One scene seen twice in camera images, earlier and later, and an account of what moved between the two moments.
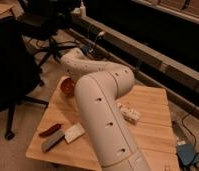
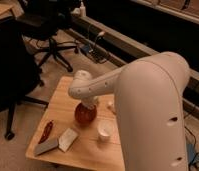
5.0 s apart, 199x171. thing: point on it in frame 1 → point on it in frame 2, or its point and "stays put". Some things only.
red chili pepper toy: (50, 130) → (46, 132)
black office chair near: (16, 71) stays put
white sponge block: (74, 133) → (66, 139)
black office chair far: (43, 19) stays put
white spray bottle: (82, 10) stays put
